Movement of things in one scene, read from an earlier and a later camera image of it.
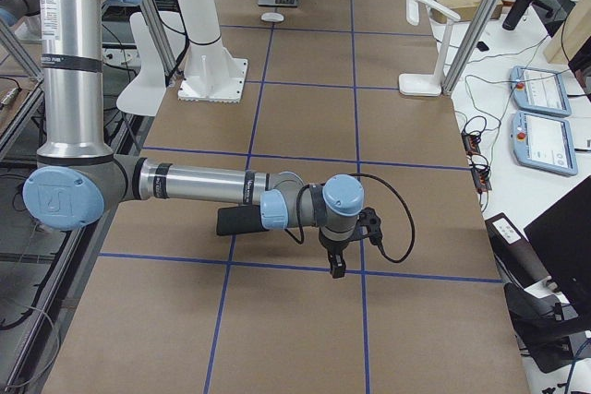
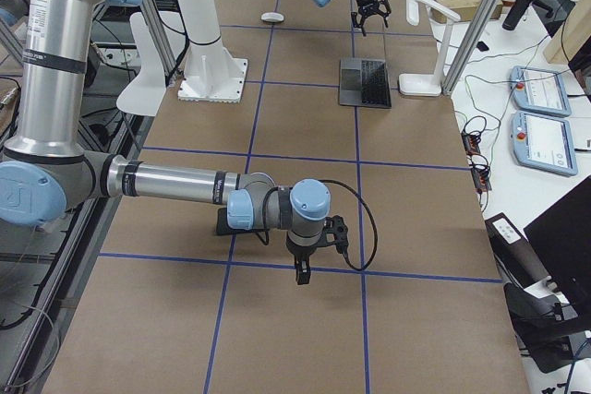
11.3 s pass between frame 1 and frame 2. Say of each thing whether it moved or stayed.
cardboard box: stayed
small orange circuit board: stayed
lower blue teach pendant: stayed
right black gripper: moved
